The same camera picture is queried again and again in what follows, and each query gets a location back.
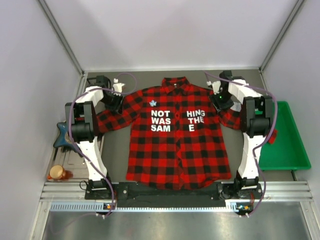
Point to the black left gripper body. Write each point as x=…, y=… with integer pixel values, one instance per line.
x=115, y=104

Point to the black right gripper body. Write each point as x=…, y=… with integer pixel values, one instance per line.
x=222, y=103

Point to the small gold brooch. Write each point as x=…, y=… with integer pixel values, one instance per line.
x=153, y=103

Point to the red black plaid shirt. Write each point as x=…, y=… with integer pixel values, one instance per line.
x=178, y=144

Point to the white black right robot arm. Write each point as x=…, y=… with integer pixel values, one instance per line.
x=256, y=124

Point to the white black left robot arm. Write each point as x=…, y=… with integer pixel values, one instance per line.
x=83, y=129

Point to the small black brooch box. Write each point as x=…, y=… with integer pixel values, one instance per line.
x=91, y=81

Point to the blue star-shaped dish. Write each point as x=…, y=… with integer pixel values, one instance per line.
x=63, y=139

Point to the green plastic bin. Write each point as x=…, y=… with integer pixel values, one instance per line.
x=287, y=153

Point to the orange brown cup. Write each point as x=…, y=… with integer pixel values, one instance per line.
x=58, y=172

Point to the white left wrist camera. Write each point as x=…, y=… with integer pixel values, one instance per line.
x=117, y=87

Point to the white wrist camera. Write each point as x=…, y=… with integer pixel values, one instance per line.
x=117, y=87
x=215, y=86

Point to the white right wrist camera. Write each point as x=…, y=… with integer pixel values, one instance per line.
x=215, y=86

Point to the slotted grey cable duct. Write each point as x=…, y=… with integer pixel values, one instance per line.
x=104, y=208

